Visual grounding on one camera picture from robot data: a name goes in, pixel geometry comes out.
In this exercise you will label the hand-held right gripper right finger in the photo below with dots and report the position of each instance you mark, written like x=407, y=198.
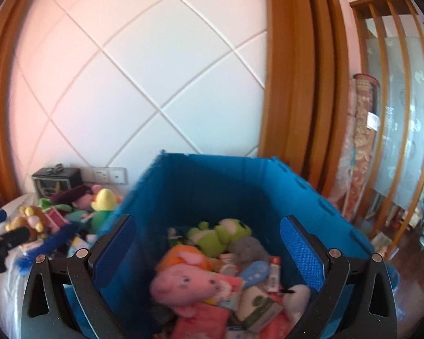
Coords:
x=302, y=254

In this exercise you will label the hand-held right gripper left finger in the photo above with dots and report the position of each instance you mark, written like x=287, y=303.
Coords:
x=113, y=250

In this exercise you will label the brown bear plush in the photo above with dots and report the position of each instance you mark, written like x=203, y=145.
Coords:
x=33, y=219

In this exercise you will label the blue fluffy duster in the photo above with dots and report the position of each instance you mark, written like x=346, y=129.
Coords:
x=56, y=242

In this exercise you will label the blue plastic crate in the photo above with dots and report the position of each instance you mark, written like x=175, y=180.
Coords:
x=215, y=183

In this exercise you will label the red white tube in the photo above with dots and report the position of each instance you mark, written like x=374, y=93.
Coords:
x=274, y=273

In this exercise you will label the green red dinosaur plush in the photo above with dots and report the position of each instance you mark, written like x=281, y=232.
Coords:
x=46, y=203

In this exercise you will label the pink white box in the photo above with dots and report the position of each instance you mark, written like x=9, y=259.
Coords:
x=56, y=218

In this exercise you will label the white plush toy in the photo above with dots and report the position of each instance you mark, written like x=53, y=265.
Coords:
x=296, y=300

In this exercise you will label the yellow green duck plush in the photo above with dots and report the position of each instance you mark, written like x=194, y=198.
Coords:
x=104, y=204

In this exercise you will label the light blue dotted toy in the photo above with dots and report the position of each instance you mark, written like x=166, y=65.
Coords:
x=255, y=275

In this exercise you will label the grey plush toy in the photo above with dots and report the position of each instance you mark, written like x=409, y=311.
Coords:
x=249, y=249

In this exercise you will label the green white carton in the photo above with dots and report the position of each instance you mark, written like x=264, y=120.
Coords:
x=259, y=305

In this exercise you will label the black cube box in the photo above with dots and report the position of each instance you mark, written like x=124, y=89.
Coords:
x=56, y=183

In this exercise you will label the pig plush with maroon hat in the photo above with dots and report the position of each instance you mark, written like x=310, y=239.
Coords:
x=72, y=194

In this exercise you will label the pink pig plush orange dress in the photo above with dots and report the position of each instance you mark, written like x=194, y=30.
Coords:
x=183, y=282

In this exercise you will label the pink printed card box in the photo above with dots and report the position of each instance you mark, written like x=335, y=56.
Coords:
x=229, y=287

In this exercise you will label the green frog plush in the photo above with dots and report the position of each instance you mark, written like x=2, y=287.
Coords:
x=219, y=238

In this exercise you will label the pink rolled carpet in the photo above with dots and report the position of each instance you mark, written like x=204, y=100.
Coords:
x=347, y=155

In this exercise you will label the salmon pink packet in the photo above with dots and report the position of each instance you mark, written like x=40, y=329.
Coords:
x=201, y=321

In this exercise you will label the red gold rolled carpet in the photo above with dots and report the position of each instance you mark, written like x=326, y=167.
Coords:
x=364, y=130

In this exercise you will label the frosted glass wooden partition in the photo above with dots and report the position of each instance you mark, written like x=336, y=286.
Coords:
x=392, y=95

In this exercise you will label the white wall socket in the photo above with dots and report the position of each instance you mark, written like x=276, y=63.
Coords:
x=99, y=175

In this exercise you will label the wooden wall frame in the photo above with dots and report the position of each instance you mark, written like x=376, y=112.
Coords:
x=0, y=95

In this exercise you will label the wooden door frame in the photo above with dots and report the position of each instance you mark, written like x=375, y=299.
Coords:
x=300, y=77

